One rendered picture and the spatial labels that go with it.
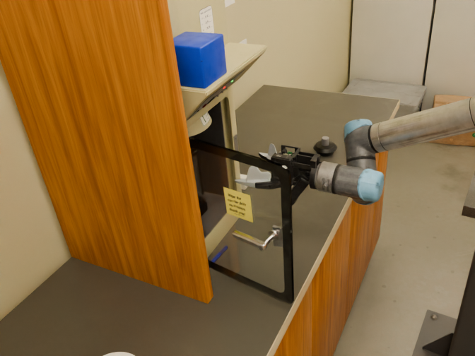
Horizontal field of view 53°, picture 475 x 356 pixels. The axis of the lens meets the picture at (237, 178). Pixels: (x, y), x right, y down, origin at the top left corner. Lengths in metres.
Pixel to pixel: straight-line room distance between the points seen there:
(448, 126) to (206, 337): 0.76
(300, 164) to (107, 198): 0.50
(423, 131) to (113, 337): 0.91
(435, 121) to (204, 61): 0.54
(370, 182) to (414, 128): 0.17
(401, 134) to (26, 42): 0.89
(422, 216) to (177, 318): 2.17
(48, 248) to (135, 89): 0.69
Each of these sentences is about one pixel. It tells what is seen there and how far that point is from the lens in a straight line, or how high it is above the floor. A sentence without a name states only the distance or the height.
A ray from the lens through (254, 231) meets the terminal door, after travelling 1.11.
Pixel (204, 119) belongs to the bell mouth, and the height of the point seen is 1.34.
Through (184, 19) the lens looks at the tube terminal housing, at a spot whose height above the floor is 1.62.
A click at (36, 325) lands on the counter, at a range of 1.40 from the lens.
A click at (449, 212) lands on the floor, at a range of 3.26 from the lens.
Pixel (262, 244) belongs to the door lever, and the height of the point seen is 1.21.
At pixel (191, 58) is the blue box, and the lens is 1.02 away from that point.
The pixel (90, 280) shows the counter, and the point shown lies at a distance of 1.46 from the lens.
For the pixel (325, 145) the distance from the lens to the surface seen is 1.87.
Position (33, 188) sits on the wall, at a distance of 1.44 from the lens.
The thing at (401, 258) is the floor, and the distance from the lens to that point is 2.85.
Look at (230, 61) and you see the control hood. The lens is 1.17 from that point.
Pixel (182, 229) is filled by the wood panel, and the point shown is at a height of 1.18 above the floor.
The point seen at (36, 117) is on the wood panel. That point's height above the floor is 1.42.
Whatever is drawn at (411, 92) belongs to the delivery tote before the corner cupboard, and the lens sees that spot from 4.04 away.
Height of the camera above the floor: 1.89
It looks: 33 degrees down
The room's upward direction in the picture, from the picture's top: 6 degrees counter-clockwise
